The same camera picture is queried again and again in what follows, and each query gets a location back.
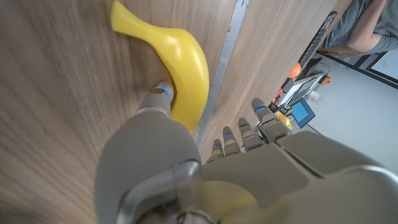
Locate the whiteboard with black frame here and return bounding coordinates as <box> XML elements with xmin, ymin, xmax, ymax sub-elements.
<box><xmin>369</xmin><ymin>51</ymin><xmax>398</xmax><ymax>80</ymax></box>

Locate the orange ball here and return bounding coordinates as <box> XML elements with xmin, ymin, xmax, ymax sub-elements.
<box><xmin>287</xmin><ymin>62</ymin><xmax>302</xmax><ymax>79</ymax></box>

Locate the black keyboard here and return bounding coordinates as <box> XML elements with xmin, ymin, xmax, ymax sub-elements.
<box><xmin>298</xmin><ymin>11</ymin><xmax>338</xmax><ymax>70</ymax></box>

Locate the yellow toy banana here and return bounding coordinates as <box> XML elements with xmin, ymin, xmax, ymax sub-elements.
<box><xmin>110</xmin><ymin>0</ymin><xmax>210</xmax><ymax>134</ymax></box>

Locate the silver laptop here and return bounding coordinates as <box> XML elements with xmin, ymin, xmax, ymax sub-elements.
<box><xmin>290</xmin><ymin>98</ymin><xmax>317</xmax><ymax>129</ymax></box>

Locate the brown wooden chair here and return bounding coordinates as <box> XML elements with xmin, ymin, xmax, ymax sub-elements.
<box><xmin>317</xmin><ymin>45</ymin><xmax>368</xmax><ymax>58</ymax></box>

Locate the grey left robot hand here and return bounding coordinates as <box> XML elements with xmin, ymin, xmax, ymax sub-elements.
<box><xmin>95</xmin><ymin>81</ymin><xmax>398</xmax><ymax>224</ymax></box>

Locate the seated person in grey shirt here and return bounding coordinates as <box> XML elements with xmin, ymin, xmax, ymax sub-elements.
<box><xmin>322</xmin><ymin>0</ymin><xmax>398</xmax><ymax>54</ymax></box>

